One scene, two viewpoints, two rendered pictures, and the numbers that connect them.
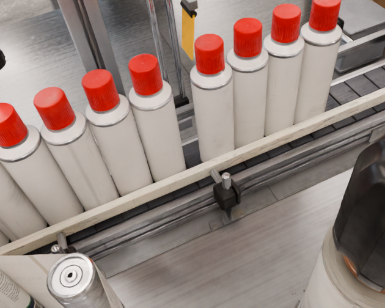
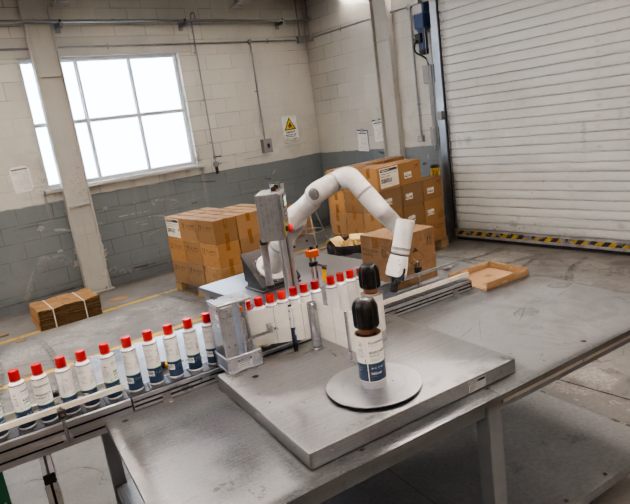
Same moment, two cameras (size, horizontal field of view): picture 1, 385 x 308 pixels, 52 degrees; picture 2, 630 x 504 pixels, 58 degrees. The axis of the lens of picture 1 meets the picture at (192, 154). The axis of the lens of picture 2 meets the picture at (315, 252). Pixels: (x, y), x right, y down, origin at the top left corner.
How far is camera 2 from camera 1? 1.98 m
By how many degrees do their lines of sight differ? 39
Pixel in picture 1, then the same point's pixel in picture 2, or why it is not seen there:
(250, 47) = (340, 278)
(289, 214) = not seen: hidden behind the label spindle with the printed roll
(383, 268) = (364, 280)
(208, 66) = (330, 282)
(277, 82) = (351, 291)
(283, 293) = not seen: hidden behind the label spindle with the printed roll
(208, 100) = (331, 292)
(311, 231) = not seen: hidden behind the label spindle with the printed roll
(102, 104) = (304, 289)
